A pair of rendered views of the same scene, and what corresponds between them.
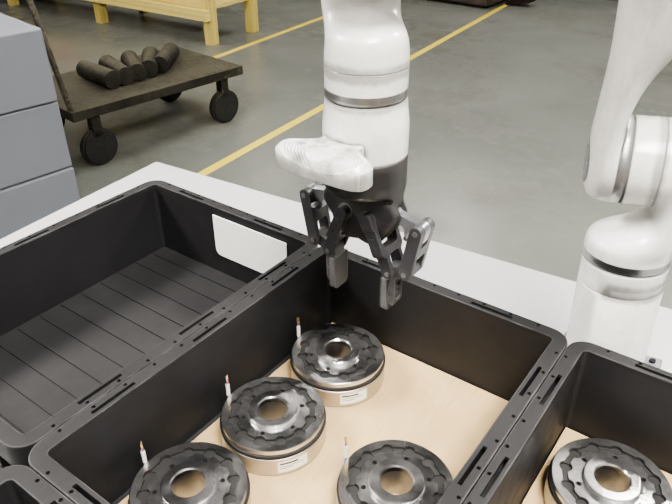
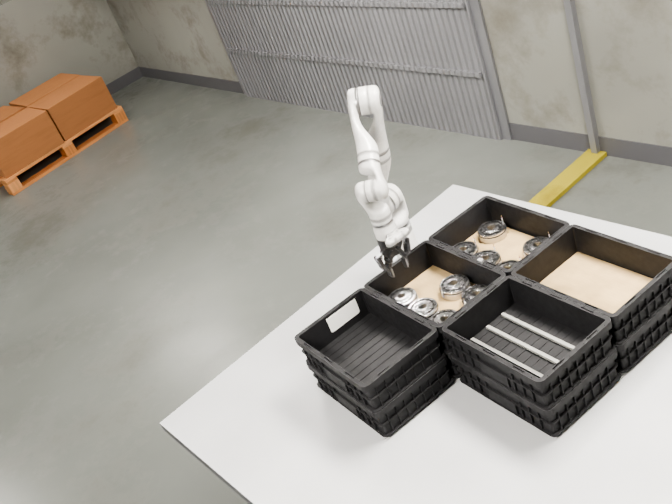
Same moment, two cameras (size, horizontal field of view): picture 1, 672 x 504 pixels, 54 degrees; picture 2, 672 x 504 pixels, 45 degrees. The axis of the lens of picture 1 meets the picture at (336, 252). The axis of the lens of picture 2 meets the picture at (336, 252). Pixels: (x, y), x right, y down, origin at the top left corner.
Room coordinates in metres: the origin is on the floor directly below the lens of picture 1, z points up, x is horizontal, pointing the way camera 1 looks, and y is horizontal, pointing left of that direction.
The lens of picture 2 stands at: (-0.42, 1.99, 2.48)
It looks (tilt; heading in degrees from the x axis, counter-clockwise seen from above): 31 degrees down; 300
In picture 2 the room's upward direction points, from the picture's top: 22 degrees counter-clockwise
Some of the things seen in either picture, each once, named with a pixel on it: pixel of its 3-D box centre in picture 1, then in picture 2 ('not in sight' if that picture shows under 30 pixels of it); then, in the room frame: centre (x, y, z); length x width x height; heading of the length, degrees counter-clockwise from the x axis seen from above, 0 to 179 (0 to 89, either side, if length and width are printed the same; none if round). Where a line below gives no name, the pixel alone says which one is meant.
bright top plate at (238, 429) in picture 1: (272, 413); (422, 308); (0.47, 0.06, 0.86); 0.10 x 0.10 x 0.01
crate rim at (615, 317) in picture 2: not in sight; (591, 269); (-0.07, 0.00, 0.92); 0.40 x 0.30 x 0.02; 144
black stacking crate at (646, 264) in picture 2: not in sight; (594, 282); (-0.07, 0.00, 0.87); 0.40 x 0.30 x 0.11; 144
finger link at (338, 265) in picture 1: (338, 268); not in sight; (0.56, 0.00, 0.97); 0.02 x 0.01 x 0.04; 143
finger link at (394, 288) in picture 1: (401, 283); not in sight; (0.52, -0.06, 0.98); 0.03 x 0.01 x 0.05; 53
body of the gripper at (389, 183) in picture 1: (364, 191); (390, 244); (0.54, -0.03, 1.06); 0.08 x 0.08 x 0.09
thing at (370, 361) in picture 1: (337, 353); (401, 297); (0.56, 0.00, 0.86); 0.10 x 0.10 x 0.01
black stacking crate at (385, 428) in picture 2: not in sight; (378, 372); (0.61, 0.25, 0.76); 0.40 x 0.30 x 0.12; 144
